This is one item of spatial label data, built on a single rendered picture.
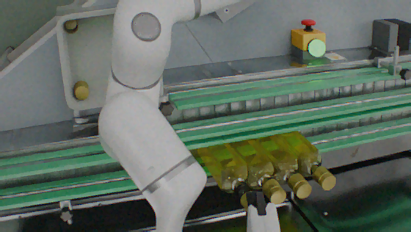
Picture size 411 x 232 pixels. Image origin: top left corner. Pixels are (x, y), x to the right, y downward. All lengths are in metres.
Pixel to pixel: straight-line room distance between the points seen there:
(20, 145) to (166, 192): 0.58
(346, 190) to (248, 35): 0.48
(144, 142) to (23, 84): 0.63
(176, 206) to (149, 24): 0.24
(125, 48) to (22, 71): 0.57
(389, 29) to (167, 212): 0.93
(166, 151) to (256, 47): 0.70
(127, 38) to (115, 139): 0.13
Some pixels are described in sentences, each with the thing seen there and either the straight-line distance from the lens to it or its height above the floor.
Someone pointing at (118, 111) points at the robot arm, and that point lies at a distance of 0.61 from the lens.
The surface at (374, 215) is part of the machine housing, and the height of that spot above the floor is 1.11.
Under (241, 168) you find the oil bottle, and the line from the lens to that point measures 0.97.
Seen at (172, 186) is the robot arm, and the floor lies 1.37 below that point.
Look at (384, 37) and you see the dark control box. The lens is 1.38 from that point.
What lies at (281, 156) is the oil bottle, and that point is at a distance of 1.02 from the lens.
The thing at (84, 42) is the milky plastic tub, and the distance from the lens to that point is 1.13.
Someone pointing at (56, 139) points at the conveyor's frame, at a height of 0.86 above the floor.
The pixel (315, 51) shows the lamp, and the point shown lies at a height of 0.85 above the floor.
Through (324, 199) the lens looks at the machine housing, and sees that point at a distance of 1.23.
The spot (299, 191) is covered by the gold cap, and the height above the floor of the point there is 1.16.
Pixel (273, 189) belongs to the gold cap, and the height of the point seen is 1.15.
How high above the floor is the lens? 1.87
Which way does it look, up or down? 62 degrees down
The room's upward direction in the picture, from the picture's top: 143 degrees clockwise
